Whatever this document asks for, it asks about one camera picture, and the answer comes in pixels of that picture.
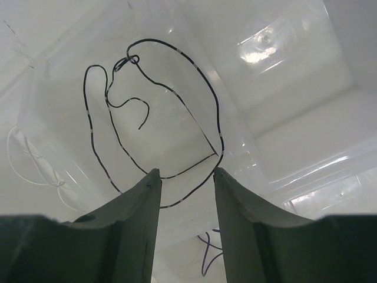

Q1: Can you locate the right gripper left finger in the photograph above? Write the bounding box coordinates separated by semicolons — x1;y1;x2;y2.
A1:
1;169;162;282

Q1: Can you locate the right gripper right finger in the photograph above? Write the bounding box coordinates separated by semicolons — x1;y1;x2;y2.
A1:
213;167;376;282

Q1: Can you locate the purple cable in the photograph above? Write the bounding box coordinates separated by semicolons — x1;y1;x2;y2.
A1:
197;229;224;278

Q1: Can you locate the white cable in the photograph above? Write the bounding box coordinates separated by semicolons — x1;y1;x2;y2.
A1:
6;126;89;213

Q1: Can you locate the white compartment tray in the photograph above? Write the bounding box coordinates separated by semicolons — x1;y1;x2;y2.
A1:
1;1;376;282

